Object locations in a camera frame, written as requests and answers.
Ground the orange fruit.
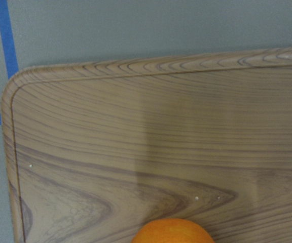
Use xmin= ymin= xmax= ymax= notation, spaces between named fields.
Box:
xmin=131 ymin=218 xmax=214 ymax=243

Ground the wooden cutting board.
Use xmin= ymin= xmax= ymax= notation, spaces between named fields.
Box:
xmin=1 ymin=47 xmax=292 ymax=242

